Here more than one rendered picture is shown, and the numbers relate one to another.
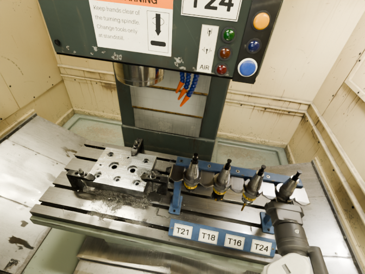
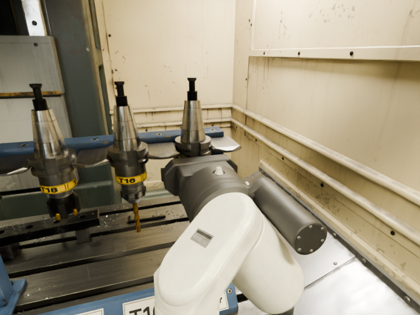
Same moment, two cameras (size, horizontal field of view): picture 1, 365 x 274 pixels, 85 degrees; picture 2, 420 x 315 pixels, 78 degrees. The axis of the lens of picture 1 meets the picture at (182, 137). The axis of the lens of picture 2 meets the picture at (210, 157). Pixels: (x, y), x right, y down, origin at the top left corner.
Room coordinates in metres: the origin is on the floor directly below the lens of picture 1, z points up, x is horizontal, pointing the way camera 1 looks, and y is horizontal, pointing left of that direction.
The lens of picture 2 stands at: (0.01, -0.24, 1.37)
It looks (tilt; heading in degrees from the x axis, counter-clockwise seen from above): 22 degrees down; 338
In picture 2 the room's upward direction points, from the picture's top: straight up
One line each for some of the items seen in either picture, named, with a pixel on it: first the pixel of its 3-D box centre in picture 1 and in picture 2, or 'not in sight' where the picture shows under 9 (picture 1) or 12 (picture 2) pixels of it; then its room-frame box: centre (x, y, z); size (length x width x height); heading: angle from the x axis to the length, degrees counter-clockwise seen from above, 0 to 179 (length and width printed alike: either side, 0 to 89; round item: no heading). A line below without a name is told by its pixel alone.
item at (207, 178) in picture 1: (207, 179); (12, 165); (0.45, -0.10, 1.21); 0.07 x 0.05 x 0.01; 174
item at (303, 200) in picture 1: (300, 196); (223, 144); (0.42, -0.43, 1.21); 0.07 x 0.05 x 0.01; 174
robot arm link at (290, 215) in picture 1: (287, 224); (209, 186); (0.32, -0.37, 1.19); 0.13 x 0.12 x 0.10; 84
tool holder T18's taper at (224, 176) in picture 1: (225, 173); (47, 132); (0.45, -0.16, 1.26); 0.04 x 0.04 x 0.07
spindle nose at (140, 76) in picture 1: (139, 58); not in sight; (0.63, 0.16, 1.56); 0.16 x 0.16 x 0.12
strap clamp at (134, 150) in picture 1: (137, 149); not in sight; (0.79, 0.25, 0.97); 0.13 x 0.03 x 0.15; 174
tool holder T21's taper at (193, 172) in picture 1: (193, 168); not in sight; (0.46, -0.05, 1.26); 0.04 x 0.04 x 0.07
